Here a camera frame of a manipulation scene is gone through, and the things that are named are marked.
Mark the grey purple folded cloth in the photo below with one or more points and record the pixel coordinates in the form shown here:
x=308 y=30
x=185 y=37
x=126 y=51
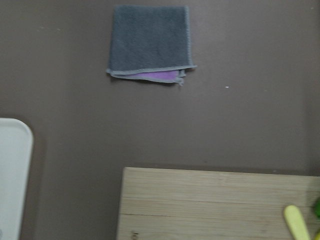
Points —
x=150 y=43

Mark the wooden cutting board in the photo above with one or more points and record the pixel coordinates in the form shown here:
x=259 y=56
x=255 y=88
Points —
x=175 y=204

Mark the cream rabbit tray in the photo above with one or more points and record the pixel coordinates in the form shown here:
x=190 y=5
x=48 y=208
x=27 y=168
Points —
x=16 y=147

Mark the yellow plastic knife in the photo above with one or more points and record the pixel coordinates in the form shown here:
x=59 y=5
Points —
x=296 y=223

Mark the green lime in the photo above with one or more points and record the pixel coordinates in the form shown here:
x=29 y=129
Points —
x=316 y=208

